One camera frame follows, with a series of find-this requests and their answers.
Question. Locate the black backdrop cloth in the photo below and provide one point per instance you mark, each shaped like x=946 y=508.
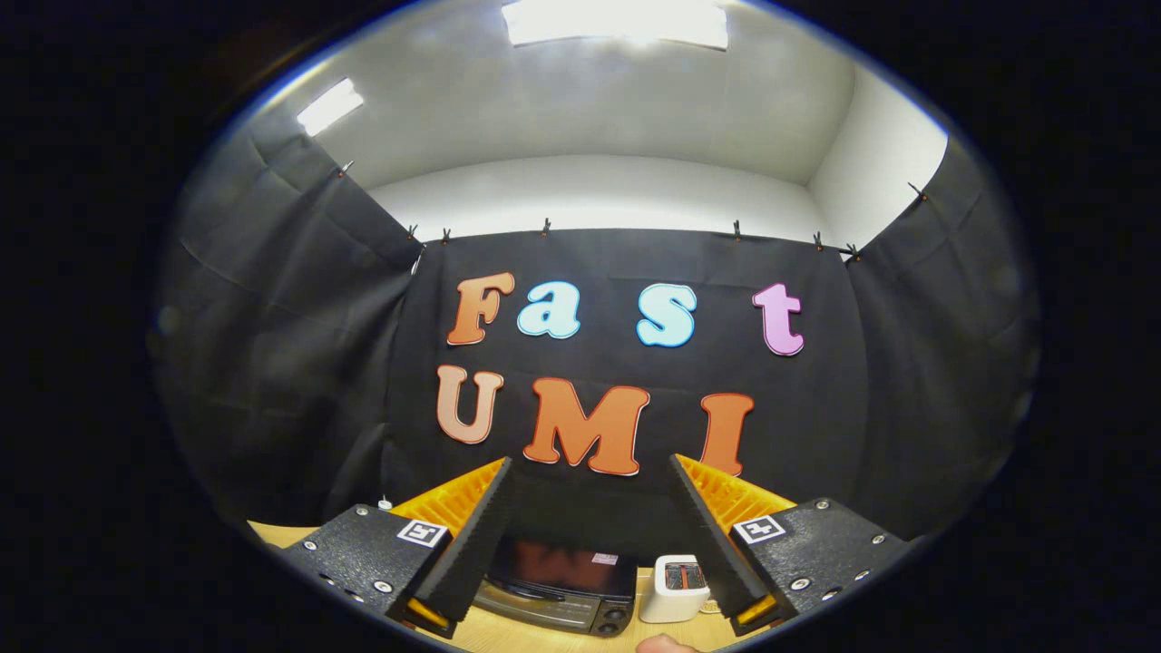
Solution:
x=871 y=381

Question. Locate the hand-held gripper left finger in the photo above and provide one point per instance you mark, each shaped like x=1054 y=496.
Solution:
x=473 y=540

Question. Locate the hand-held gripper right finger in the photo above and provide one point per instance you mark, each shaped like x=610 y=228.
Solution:
x=712 y=540

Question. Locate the white toaster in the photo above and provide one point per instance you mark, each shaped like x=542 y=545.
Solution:
x=671 y=599

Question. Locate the small ceiling light panel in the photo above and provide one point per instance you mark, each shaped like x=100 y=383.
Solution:
x=328 y=107

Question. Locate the black toaster oven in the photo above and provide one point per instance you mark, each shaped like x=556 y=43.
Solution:
x=562 y=589

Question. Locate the large ceiling light panel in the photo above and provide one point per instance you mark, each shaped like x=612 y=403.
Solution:
x=617 y=20

